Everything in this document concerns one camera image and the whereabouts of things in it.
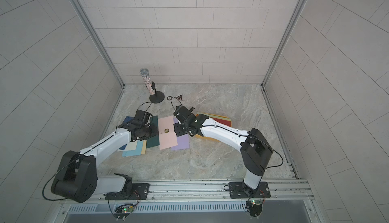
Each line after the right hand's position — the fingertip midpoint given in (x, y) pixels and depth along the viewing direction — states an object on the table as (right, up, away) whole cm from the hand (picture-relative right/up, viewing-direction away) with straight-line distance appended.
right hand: (177, 129), depth 81 cm
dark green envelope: (-14, -8, +6) cm, 17 cm away
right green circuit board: (+38, -32, -13) cm, 51 cm away
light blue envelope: (-22, -13, +2) cm, 26 cm away
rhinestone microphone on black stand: (-20, +18, +26) cm, 38 cm away
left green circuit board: (-21, -32, -16) cm, 41 cm away
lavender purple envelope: (+2, -8, +7) cm, 11 cm away
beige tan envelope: (-20, -13, +4) cm, 24 cm away
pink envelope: (-7, -6, +8) cm, 13 cm away
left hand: (-11, -2, +8) cm, 14 cm away
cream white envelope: (-27, -10, +4) cm, 29 cm away
